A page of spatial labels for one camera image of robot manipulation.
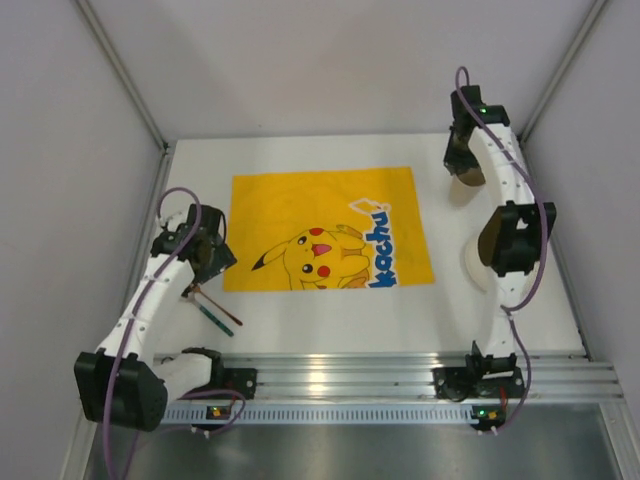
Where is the beige cup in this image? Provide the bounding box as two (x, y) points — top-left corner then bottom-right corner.
(448, 170), (485, 207)

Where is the yellow Pikachu placemat cloth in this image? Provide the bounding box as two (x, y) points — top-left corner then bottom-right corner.
(224, 167), (435, 293)

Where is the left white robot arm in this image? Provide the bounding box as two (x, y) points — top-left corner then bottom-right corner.
(74, 204), (236, 432)

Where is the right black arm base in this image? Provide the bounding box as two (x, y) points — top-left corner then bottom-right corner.
(432, 341), (525, 402)

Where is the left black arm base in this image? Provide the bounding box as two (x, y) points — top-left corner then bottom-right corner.
(183, 368), (258, 400)

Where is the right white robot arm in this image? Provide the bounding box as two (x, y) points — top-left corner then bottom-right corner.
(443, 85), (557, 357)

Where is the cream bear plate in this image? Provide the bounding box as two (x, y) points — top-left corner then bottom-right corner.
(462, 234), (491, 294)

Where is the green handled silver spoon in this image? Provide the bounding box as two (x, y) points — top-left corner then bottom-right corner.
(186, 294), (234, 338)

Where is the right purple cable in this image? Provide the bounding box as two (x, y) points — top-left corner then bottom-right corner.
(453, 66), (547, 434)

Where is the right aluminium frame post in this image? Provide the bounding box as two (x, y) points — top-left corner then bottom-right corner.
(517, 0), (611, 144)

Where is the aluminium frame post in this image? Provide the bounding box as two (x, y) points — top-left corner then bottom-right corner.
(71, 0), (168, 152)
(517, 0), (611, 144)

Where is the left aluminium frame post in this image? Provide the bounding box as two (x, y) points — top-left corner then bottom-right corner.
(71, 0), (168, 152)

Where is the aluminium front rail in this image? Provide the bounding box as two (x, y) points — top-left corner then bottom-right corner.
(224, 352), (623, 403)

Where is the slotted cable duct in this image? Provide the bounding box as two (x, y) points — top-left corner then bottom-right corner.
(161, 403), (503, 426)

